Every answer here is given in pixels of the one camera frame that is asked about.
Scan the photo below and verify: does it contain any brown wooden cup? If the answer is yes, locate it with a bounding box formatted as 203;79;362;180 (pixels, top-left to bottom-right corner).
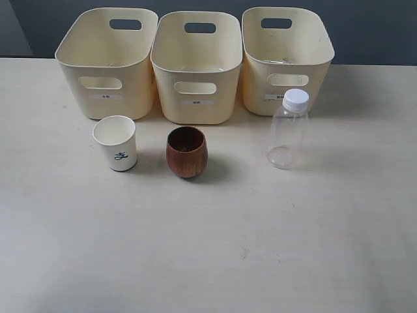
166;126;208;179

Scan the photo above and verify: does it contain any clear plastic bottle white cap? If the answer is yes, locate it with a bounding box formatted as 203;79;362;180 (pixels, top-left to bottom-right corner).
266;89;309;170

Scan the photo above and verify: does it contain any white paper cup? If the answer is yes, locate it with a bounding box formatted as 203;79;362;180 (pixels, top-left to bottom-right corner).
92;115;137;171

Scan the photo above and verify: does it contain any middle cream plastic bin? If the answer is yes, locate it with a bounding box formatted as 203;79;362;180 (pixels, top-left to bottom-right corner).
151;11;243;125

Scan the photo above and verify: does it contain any cream plastic bin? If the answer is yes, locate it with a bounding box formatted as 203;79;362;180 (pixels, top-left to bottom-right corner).
151;11;243;125
55;7;158;120
241;7;335;116

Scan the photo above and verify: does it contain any right cream plastic bin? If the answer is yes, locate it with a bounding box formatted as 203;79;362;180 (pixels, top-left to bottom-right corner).
241;7;335;116

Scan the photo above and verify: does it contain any left cream plastic bin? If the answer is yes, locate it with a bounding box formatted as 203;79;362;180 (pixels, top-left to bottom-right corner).
55;7;158;120

